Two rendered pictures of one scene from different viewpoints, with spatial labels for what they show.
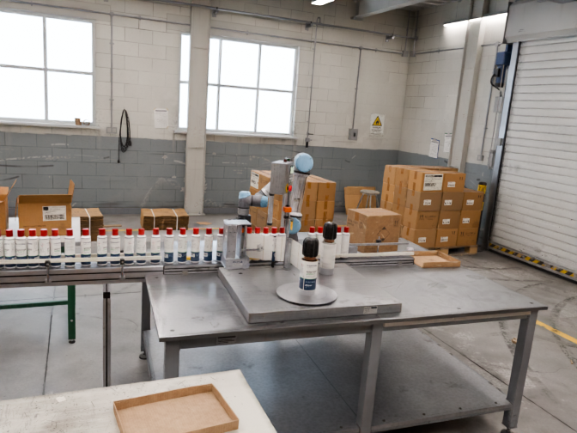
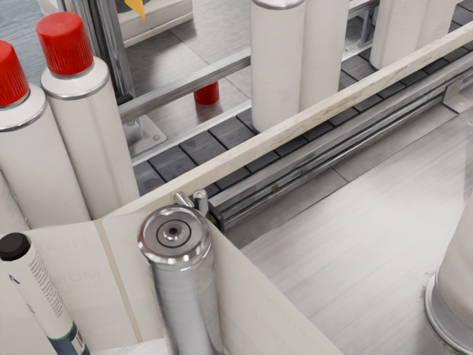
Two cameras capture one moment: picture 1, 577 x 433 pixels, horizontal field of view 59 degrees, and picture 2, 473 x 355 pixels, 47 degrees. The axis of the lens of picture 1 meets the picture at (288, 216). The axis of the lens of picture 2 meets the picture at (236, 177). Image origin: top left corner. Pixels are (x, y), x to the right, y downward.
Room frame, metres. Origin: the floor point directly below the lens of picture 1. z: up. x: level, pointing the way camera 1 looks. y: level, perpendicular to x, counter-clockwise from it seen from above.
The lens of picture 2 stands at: (2.66, 0.00, 1.29)
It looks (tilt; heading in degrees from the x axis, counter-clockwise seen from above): 48 degrees down; 347
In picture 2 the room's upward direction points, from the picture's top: 3 degrees counter-clockwise
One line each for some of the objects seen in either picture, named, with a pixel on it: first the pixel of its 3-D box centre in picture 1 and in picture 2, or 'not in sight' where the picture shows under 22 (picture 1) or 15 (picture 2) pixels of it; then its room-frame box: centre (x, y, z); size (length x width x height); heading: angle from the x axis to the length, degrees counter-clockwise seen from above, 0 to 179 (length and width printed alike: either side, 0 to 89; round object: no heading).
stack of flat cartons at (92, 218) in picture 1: (75, 224); not in sight; (6.27, 2.71, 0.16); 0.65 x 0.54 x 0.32; 118
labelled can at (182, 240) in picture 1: (182, 245); not in sight; (2.80, 0.59, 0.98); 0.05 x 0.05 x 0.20
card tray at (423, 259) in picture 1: (430, 259); not in sight; (3.40, -1.01, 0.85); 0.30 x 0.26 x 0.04; 110
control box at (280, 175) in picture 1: (282, 177); not in sight; (3.10, 0.06, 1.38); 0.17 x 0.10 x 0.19; 166
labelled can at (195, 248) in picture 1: (195, 245); not in sight; (2.83, 0.52, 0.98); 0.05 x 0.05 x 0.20
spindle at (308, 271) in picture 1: (309, 265); not in sight; (2.43, -0.12, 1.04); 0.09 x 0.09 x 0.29
